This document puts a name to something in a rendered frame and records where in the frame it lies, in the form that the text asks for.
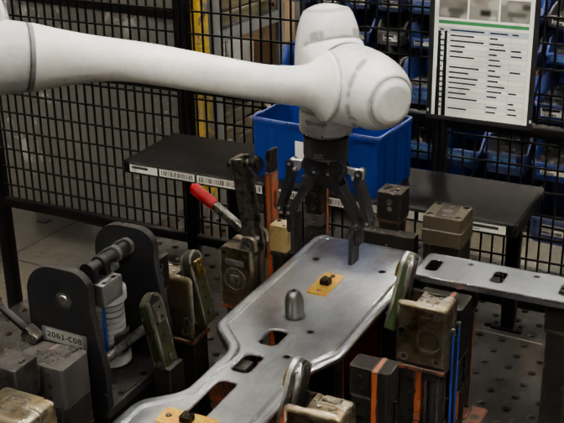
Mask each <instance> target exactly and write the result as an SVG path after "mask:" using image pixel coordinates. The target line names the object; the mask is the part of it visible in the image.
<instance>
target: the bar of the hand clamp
mask: <svg viewBox="0 0 564 423"><path fill-rule="evenodd" d="M227 167H230V168H231V169H232V177H233V183H234V187H235V192H236V197H237V202H238V210H239V216H240V220H241V225H242V230H243V236H250V237H253V238H254V239H255V241H256V244H257V251H256V252H255V253H257V252H258V247H264V246H265V240H264V231H263V226H262V221H261V216H260V211H259V202H258V197H257V191H256V186H255V182H254V177H253V172H255V173H259V172H260V171H261V170H262V169H263V167H264V162H263V160H262V158H261V157H260V156H254V157H253V158H252V160H251V158H250V154H238V155H236V156H235V157H233V158H231V159H230V162H227ZM255 233H256V234H258V235H259V236H260V239H259V241H258V242H257V240H256V235H255Z"/></svg>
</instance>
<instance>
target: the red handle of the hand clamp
mask: <svg viewBox="0 0 564 423"><path fill-rule="evenodd" d="M190 193H191V194H192V195H193V196H194V197H196V198H197V199H198V200H199V201H200V202H202V203H203V204H204V205H205V206H207V207H208V208H209V209H210V210H213V211H214V212H215V213H216V214H217V215H218V216H219V217H221V218H222V219H223V220H224V221H225V222H227V223H228V224H229V225H230V226H231V227H233V228H234V229H235V230H236V231H238V232H239V233H240V234H241V235H242V236H243V230H242V225H241V221H240V220H239V219H238V218H237V217H235V216H234V215H233V214H232V213H231V212H230V211H229V210H228V209H227V208H225V207H224V206H223V205H222V204H220V203H219V202H218V200H217V199H216V198H215V197H214V196H213V195H211V194H210V193H209V192H208V191H206V190H205V189H204V188H203V187H202V186H201V185H199V184H198V183H195V184H194V183H193V184H192V185H191V186H190Z"/></svg>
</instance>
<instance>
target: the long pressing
mask: <svg viewBox="0 0 564 423"><path fill-rule="evenodd" d="M405 252H406V250H402V249H397V248H389V247H384V246H379V245H374V244H370V243H362V244H361V245H360V246H359V258H358V261H357V262H356V263H355V264H354V265H353V266H352V265H348V240H347V239H342V238H334V237H330V236H327V235H320V236H317V237H315V238H313V239H311V240H310V241H309V242H308V243H307V244H306V245H305V246H304V247H303V248H302V249H301V250H299V251H298V252H297V253H296V254H295V255H294V256H292V257H291V258H290V259H289V260H288V261H287V262H285V263H284V264H283V265H282V266H281V267H280V268H279V269H277V270H276V271H275V272H274V273H273V274H271V275H270V276H269V277H268V278H267V279H266V280H265V281H264V282H263V283H262V284H261V285H260V286H259V287H257V288H256V289H255V290H254V291H253V292H252V293H250V294H249V295H248V296H247V297H246V298H245V299H243V300H242V301H241V302H240V303H239V304H238V305H236V306H235V307H234V308H233V309H232V310H231V311H229V312H228V313H227V314H226V315H225V316H224V317H223V318H222V319H221V320H220V321H219V322H218V324H217V335H218V336H219V338H220V339H221V341H222V343H223V345H224V347H225V348H226V349H227V352H226V353H225V354H224V355H223V356H222V357H221V358H220V359H219V360H218V361H217V362H216V363H214V364H213V365H212V366H211V367H210V368H209V369H208V370H207V371H206V372H205V373H204V374H203V375H202V376H200V378H199V379H198V380H197V381H196V382H195V383H194V384H193V385H192V386H191V387H189V388H188V389H185V390H183V391H180V392H178V393H174V394H167V395H162V396H158V397H153V398H148V399H143V400H140V401H139V402H137V403H135V404H133V405H131V406H130V407H129V408H128V409H127V410H125V411H124V412H123V413H122V414H121V415H120V416H119V417H118V418H117V419H116V420H115V421H114V422H113V423H157V422H156V418H157V417H158V416H159V415H160V414H161V413H162V412H163V411H164V410H165V409H166V408H168V407H173V408H176V409H179V410H187V411H190V410H191V409H192V408H193V407H194V406H195V405H196V404H197V403H198V402H199V401H200V400H201V399H202V398H203V397H204V396H205V395H206V394H207V393H208V392H209V391H210V390H211V389H212V388H213V387H214V386H215V385H216V384H218V383H220V382H227V383H230V384H235V385H236V387H235V388H234V389H233V390H232V391H231V392H230V393H229V394H228V395H227V396H226V397H225V398H224V399H223V400H222V401H221V402H220V403H219V404H218V405H217V406H216V407H215V408H214V409H213V410H212V411H211V412H210V413H209V414H208V415H207V416H206V417H210V418H212V419H216V420H218V421H219V423H269V421H270V420H271V419H272V418H273V417H274V416H275V415H276V413H277V412H278V411H279V406H280V401H281V398H282V394H283V389H284V386H282V382H283V377H284V375H285V371H286V369H287V368H288V367H289V366H290V364H291V362H292V360H293V359H294V358H295V357H296V356H299V357H302V358H304V359H306V360H308V361H310V362H311V364H312V369H311V373H310V376H311V375H312V374H314V373H317V372H319V371H321V370H322V369H324V368H328V367H330V366H332V365H333V364H335V363H338V362H340V361H341V360H343V359H344V358H345V357H346V356H347V354H348V353H349V352H350V351H351V350H352V348H353V347H354V346H355V345H356V344H357V342H358V341H359V340H360V339H361V338H362V336H363V335H364V334H365V333H366V332H367V330H368V329H369V328H370V327H371V326H372V325H373V324H374V323H375V322H376V321H377V319H378V318H379V317H380V316H381V315H382V313H383V312H384V311H385V310H386V308H387V307H388V306H389V303H390V300H391V296H392V293H393V289H394V284H395V281H396V276H394V272H395V269H396V266H397V264H398V262H399V261H400V260H401V259H402V258H403V256H404V254H405ZM314 259H318V260H314ZM380 271H384V273H380ZM326 272H328V273H333V274H340V275H343V276H344V279H343V280H342V281H341V282H340V283H339V284H338V285H337V286H336V287H335V288H334V289H333V290H332V291H331V292H330V293H329V294H328V295H327V296H320V295H313V294H309V293H307V292H306V291H307V290H308V289H309V288H310V287H311V286H312V285H313V284H314V283H315V282H316V281H317V280H318V279H319V278H320V277H321V276H322V275H323V274H324V273H326ZM293 289H296V290H299V291H300V292H301V294H302V295H303V299H304V318H303V319H301V320H298V321H290V320H287V319H286V318H285V296H286V294H287V292H288V291H289V290H293ZM270 332H283V333H285V334H286V336H285V337H284V338H283V339H282V340H281V341H280V342H279V343H278V344H277V345H275V346H269V345H265V344H262V343H260V342H261V341H262V340H263V339H264V338H265V337H266V336H267V335H268V334H269V333H270ZM308 332H313V333H308ZM248 355H251V356H255V357H259V358H262V360H261V361H260V362H259V363H258V364H257V365H256V366H255V368H254V369H253V370H252V371H250V372H249V373H240V372H237V371H233V370H232V369H233V368H234V367H235V366H236V365H237V364H238V363H239V362H240V361H241V360H242V359H243V358H244V357H246V356H248ZM284 356H290V358H284Z"/></svg>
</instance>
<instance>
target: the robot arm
mask: <svg viewBox="0 0 564 423"><path fill-rule="evenodd" d="M99 81H124V82H134V83H141V84H148V85H154V86H164V87H170V88H175V89H181V90H187V91H197V92H203V93H208V94H214V95H219V96H225V97H236V98H241V99H247V100H253V101H258V102H269V103H276V104H284V105H291V106H297V107H299V129H300V131H301V132H302V133H303V154H304V158H303V159H298V158H297V157H296V156H293V157H291V158H290V159H288V160H287V161H286V175H285V179H284V183H283V185H282V188H281V191H280V194H279V199H278V202H277V205H276V209H277V210H278V211H282V212H284V213H285V214H286V223H287V224H286V229H287V232H290V252H291V253H296V252H297V251H299V250H300V249H301V245H302V211H297V210H298V208H299V206H300V205H301V203H302V202H303V200H304V199H305V198H306V196H307V194H308V193H309V191H310V190H311V188H312V186H313V185H315V186H324V187H326V188H329V189H331V188H332V189H333V190H334V192H335V194H337V195H338V197H339V199H340V201H341V203H342V205H343V207H344V209H345V210H346V212H347V214H348V216H349V218H350V220H351V222H352V226H350V228H349V236H348V265H352V266H353V265H354V264H355V263H356V262H357V261H358V258H359V246H360V245H361V244H362V243H363V241H364V228H365V227H370V226H371V225H372V224H373V223H374V222H375V215H374V213H373V207H372V203H371V200H370V196H369V193H368V187H367V184H366V169H365V168H364V167H361V168H360V169H357V168H353V167H350V164H349V163H348V160H347V158H348V140H349V134H350V133H351V132H352V131H353V128H359V127H360V128H364V129H367V130H385V129H388V128H392V127H394V126H396V125H397V124H399V123H400V122H401V121H403V119H404V118H405V117H406V115H407V114H408V112H409V110H410V103H411V92H412V86H411V83H410V79H409V77H408V76H407V75H406V73H405V71H404V70H403V69H402V68H401V66H400V65H399V64H398V63H397V62H395V61H394V60H392V59H391V58H389V57H388V56H387V55H385V54H383V53H381V52H379V51H377V50H375V49H372V48H370V47H368V46H364V43H363V41H362V40H361V39H360V38H359V28H358V24H357V21H356V19H355V17H354V15H353V11H352V9H350V8H349V7H346V6H343V5H339V4H335V3H320V4H317V5H314V6H311V7H309V8H307V9H306V10H304V11H303V13H302V14H301V17H300V22H299V24H298V28H297V32H296V37H295V65H266V64H260V63H254V62H249V61H245V60H236V59H232V58H227V57H222V56H218V55H210V54H205V53H201V52H196V51H192V50H183V49H179V48H175V47H169V46H165V45H161V44H151V43H145V42H140V41H134V40H127V39H115V38H109V37H103V36H97V35H91V34H82V33H77V32H73V31H69V30H64V29H57V28H52V27H49V26H45V25H41V24H37V23H27V22H21V21H14V20H10V19H9V16H8V12H7V0H0V95H7V94H14V93H23V92H34V91H43V90H47V89H51V88H56V87H61V86H71V85H77V84H83V83H90V82H99ZM301 166H302V168H303V170H304V171H305V173H306V174H307V177H306V179H305V181H304V182H303V184H302V187H301V188H300V189H299V191H298V192H297V194H296V195H295V198H294V199H293V201H292V202H291V203H290V204H289V200H290V196H291V193H292V190H293V187H294V184H295V180H296V176H297V174H298V170H300V167H301ZM347 174H349V175H350V176H351V181H353V185H354V190H355V193H356V197H357V199H358V204H357V202H356V201H355V199H354V197H353V195H352V193H351V191H350V190H349V185H348V183H347V180H346V178H345V177H346V176H347ZM339 184H340V185H339ZM358 206H359V207H358Z"/></svg>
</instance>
